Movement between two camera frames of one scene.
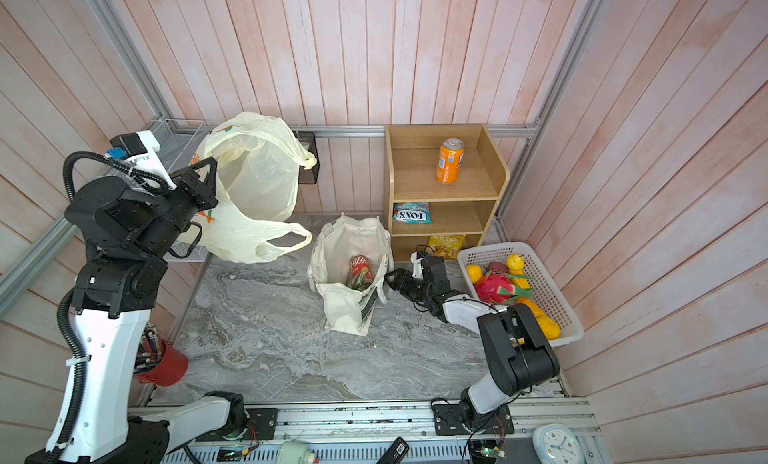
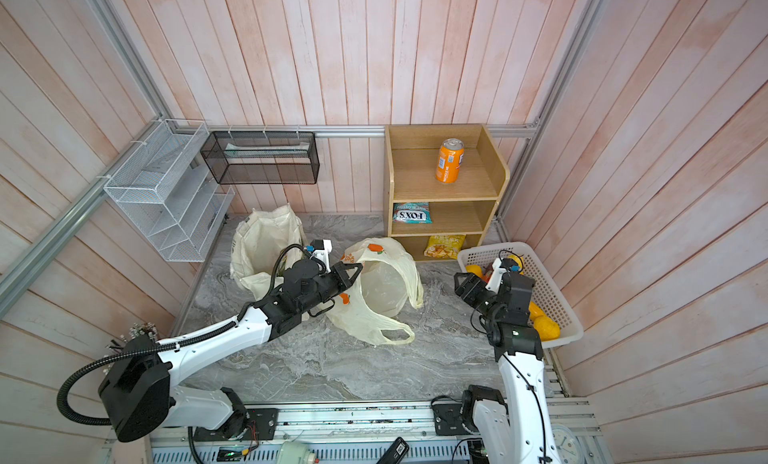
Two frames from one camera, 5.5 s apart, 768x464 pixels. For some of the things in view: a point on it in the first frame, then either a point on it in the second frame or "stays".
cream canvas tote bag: x=340 y=237 -> x=257 y=240
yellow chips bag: x=446 y=245 stays
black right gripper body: x=411 y=287 -> x=479 y=297
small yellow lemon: x=474 y=272 stays
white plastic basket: x=543 y=292 stays
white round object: x=296 y=452 stays
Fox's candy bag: x=412 y=212 stays
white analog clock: x=557 y=444 stays
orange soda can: x=451 y=158 stays
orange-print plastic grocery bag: x=258 y=169 -> x=389 y=277
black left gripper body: x=178 y=207 -> x=330 y=284
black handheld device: x=395 y=452 stays
